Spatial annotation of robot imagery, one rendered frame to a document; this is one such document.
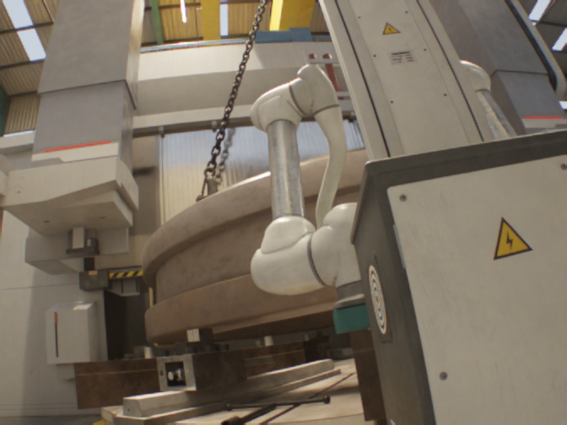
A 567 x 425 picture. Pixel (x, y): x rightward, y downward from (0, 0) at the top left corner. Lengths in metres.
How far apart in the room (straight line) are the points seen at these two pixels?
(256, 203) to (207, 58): 6.58
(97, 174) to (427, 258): 3.61
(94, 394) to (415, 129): 3.00
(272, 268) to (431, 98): 0.63
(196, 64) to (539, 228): 8.47
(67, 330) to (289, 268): 4.47
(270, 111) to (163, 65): 7.56
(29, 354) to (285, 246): 5.22
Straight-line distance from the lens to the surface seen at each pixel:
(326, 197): 1.36
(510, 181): 0.50
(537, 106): 6.58
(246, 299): 2.45
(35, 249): 5.02
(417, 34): 1.23
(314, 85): 1.36
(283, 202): 1.16
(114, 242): 4.63
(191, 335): 2.54
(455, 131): 1.04
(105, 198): 3.96
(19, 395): 6.08
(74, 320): 5.26
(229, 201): 2.65
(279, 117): 1.34
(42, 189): 4.05
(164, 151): 6.03
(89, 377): 3.34
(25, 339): 6.02
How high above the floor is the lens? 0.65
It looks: 20 degrees up
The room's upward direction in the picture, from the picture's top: 9 degrees counter-clockwise
